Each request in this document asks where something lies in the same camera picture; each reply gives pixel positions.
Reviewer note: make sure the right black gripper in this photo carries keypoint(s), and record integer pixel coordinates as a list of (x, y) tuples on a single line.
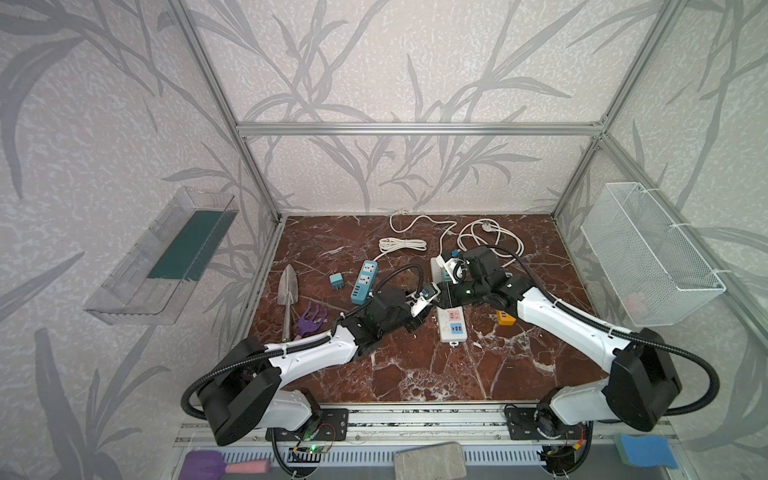
[(459, 288)]

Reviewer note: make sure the orange power strip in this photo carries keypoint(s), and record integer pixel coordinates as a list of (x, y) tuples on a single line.
[(505, 319)]

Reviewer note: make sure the white multicolour power strip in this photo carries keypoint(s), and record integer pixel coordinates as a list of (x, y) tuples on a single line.
[(451, 322)]

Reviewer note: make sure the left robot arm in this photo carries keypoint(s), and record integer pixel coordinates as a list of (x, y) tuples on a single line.
[(247, 389)]

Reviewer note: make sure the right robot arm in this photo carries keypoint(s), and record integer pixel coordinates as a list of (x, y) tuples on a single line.
[(641, 382)]

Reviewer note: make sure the blue power strip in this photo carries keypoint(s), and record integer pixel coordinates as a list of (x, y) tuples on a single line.
[(364, 282)]

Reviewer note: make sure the teal cube charger left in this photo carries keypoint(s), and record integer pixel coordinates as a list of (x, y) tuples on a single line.
[(336, 281)]

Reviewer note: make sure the purple pink garden rake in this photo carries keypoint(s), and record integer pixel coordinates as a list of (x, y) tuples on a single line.
[(311, 320)]

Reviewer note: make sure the grey garden trowel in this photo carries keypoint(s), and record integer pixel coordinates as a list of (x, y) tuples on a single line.
[(287, 296)]

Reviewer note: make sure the grey sponge block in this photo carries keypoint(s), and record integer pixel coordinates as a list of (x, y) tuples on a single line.
[(436, 462)]

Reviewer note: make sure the blue sponge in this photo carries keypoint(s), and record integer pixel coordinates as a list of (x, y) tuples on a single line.
[(645, 451)]

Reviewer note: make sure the purple pink brush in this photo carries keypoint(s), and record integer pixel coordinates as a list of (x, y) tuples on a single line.
[(210, 465)]

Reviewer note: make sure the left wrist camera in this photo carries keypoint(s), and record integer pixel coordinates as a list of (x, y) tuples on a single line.
[(423, 299)]

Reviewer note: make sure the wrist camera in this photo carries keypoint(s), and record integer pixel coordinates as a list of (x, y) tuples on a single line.
[(453, 266), (423, 299)]

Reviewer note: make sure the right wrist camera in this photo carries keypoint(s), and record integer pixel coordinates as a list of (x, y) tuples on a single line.
[(453, 266)]

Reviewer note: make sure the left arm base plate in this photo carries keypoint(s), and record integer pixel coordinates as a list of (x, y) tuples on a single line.
[(329, 424)]

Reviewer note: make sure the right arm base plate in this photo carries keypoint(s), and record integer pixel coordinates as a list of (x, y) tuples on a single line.
[(528, 422)]

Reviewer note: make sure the white wire mesh basket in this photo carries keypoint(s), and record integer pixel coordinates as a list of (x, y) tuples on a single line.
[(657, 273)]

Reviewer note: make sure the clear plastic wall tray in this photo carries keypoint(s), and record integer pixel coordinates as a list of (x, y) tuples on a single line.
[(152, 284)]

